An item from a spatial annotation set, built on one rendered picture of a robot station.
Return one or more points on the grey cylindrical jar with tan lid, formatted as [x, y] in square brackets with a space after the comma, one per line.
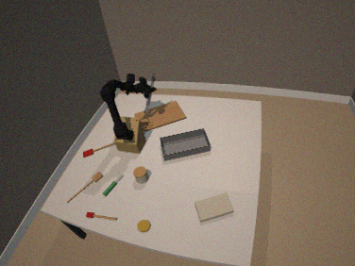
[141, 175]

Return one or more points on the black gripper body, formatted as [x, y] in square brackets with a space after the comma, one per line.
[146, 91]

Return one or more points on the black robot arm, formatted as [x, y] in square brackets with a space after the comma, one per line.
[108, 94]

